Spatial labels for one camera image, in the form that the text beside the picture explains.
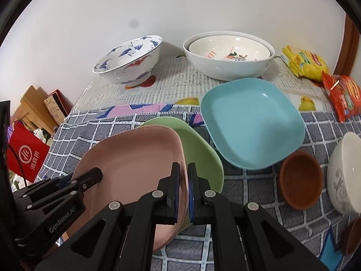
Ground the blue and white patterned bowl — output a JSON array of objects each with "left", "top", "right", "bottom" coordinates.
[{"left": 93, "top": 35, "right": 163, "bottom": 86}]

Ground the large white bowl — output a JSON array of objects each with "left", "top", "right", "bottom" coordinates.
[{"left": 182, "top": 30, "right": 275, "bottom": 81}]

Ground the red paper bag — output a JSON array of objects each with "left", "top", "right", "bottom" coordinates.
[{"left": 6, "top": 121, "right": 51, "bottom": 183}]

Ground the grey checked blanket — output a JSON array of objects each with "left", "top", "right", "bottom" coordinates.
[{"left": 37, "top": 103, "right": 361, "bottom": 271}]

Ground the white bowl with orange print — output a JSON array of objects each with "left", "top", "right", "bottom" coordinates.
[{"left": 188, "top": 35, "right": 271, "bottom": 61}]

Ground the red box with patterned lid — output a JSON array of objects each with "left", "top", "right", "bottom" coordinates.
[{"left": 44, "top": 89, "right": 75, "bottom": 126}]

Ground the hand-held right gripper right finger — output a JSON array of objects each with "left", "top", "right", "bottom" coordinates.
[{"left": 187, "top": 162, "right": 330, "bottom": 271}]

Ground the brown wooden door frame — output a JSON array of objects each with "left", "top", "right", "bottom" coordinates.
[{"left": 334, "top": 14, "right": 361, "bottom": 77}]

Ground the white bowl with grey scrolls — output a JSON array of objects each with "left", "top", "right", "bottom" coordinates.
[{"left": 327, "top": 132, "right": 361, "bottom": 215}]

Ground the yellow chips bag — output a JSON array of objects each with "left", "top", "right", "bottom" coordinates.
[{"left": 280, "top": 45, "right": 330, "bottom": 83}]

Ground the green plate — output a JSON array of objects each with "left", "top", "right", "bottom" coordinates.
[{"left": 138, "top": 117, "right": 224, "bottom": 232}]

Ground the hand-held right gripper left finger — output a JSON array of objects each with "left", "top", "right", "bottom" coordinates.
[{"left": 34, "top": 162, "right": 181, "bottom": 271}]

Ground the pink plate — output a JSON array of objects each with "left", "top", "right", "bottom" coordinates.
[{"left": 58, "top": 124, "right": 189, "bottom": 253}]

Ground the small brown bowl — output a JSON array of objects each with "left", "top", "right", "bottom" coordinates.
[
  {"left": 340, "top": 217, "right": 361, "bottom": 256},
  {"left": 279, "top": 150, "right": 324, "bottom": 210}
]

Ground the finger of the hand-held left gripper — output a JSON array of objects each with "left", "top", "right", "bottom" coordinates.
[{"left": 14, "top": 167, "right": 102, "bottom": 212}]

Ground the blue plate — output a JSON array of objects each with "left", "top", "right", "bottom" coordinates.
[{"left": 200, "top": 78, "right": 306, "bottom": 170}]

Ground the newspaper print cloth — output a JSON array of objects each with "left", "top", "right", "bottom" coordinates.
[{"left": 74, "top": 54, "right": 336, "bottom": 113}]

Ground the red chips bag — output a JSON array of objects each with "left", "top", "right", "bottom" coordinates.
[{"left": 322, "top": 71, "right": 361, "bottom": 124}]

